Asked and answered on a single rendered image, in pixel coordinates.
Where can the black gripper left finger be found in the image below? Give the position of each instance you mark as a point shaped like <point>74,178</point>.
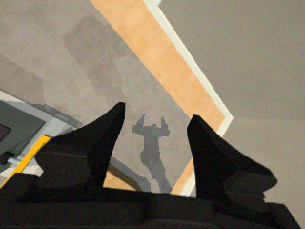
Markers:
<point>74,160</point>

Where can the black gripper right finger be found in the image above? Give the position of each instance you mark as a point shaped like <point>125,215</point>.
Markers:
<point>223,173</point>

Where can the grey metal base plate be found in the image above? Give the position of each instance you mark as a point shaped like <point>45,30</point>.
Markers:
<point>53,127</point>

